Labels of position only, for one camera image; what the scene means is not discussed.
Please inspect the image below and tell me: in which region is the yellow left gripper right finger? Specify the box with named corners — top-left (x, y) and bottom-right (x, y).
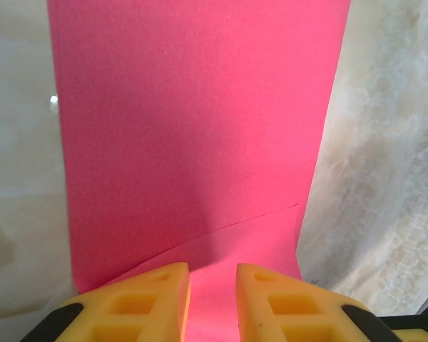
top-left (236, 262), bottom-right (406, 342)

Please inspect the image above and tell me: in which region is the pink cloth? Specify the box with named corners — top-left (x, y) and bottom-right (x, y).
top-left (46, 0), bottom-right (350, 342)

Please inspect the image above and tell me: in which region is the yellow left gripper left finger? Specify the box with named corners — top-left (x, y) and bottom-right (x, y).
top-left (19, 262), bottom-right (190, 342)

